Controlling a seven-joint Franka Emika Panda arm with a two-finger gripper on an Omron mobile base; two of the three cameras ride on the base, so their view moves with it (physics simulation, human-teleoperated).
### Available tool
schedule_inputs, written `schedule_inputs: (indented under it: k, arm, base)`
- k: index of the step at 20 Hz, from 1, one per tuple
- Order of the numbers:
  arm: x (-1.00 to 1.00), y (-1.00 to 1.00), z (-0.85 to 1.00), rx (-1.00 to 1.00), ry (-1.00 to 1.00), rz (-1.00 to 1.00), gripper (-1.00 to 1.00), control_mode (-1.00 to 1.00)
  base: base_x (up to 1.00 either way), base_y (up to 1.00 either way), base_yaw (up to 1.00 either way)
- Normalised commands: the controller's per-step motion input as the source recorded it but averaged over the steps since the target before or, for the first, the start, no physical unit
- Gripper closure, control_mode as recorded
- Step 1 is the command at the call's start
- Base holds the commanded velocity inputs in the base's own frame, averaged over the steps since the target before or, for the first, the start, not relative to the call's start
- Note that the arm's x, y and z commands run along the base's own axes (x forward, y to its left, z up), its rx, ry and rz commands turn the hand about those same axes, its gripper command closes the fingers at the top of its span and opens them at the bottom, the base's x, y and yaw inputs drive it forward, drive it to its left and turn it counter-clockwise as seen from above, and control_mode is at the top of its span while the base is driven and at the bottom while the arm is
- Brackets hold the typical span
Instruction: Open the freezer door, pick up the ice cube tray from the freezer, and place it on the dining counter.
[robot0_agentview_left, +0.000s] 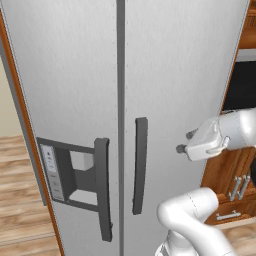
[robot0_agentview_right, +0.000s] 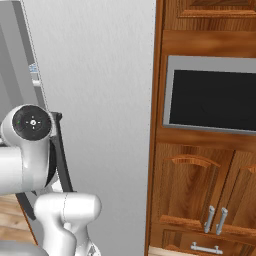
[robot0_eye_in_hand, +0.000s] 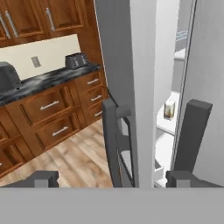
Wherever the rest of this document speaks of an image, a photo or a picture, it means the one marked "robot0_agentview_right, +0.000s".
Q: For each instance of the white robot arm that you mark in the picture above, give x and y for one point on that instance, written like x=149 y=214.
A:
x=20 y=166

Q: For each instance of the brown wooden cupboard door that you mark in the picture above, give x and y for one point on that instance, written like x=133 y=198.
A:
x=245 y=196
x=186 y=190
x=216 y=6

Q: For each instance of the grey fridge door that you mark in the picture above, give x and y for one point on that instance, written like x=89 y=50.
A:
x=15 y=60

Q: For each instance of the grey fridge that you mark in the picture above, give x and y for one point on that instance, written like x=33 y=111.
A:
x=100 y=100

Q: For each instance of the brown wooden cabinet housing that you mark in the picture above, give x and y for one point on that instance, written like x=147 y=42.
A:
x=160 y=166

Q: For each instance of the grey built-in oven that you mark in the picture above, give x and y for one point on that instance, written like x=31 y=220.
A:
x=213 y=100

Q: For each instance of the brown wooden drawer front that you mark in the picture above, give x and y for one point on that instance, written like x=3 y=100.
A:
x=180 y=240

